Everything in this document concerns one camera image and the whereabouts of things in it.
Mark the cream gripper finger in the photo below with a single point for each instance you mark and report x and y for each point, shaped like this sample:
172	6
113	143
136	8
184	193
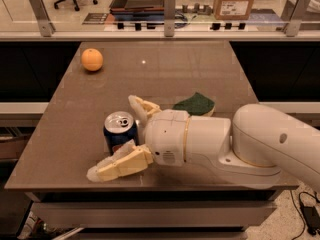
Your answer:
143	109
127	160

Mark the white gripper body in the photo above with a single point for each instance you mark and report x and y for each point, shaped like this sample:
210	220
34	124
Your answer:
165	136

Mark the blue pepsi can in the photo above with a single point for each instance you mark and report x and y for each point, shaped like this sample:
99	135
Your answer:
119	128

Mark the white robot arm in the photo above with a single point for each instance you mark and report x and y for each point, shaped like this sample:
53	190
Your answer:
251	149

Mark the green yellow sponge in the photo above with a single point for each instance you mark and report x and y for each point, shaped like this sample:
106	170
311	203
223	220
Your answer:
196	105

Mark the table drawer base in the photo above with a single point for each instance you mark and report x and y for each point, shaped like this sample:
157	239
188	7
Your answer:
156	215

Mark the orange fruit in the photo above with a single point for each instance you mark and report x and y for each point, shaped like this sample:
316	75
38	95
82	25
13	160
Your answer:
92	59

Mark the cardboard box with label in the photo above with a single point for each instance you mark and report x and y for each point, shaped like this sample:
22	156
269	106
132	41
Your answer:
232	9

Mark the middle metal railing post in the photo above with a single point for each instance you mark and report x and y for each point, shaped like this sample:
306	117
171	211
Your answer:
169	18

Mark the metal railing post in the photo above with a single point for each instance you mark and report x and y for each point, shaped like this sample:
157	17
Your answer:
169	18
45	25
301	15

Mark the left metal railing post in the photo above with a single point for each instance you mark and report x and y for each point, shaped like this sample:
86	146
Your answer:
45	25

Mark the black power adapter with cable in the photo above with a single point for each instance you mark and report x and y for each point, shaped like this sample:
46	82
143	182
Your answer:
308	214

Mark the right metal railing post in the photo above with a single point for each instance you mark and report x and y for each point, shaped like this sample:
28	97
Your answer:
301	15

